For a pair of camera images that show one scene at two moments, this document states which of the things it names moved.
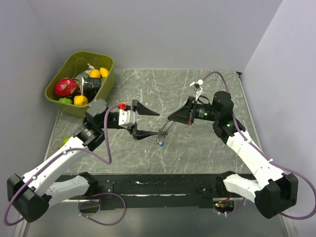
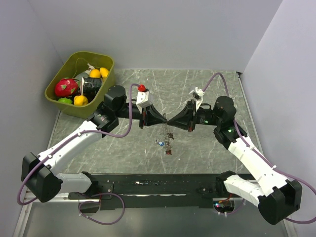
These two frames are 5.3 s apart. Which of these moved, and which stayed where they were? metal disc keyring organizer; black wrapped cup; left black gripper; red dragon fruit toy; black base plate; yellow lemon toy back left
Moved: metal disc keyring organizer; left black gripper
Stayed: red dragon fruit toy; yellow lemon toy back left; black base plate; black wrapped cup
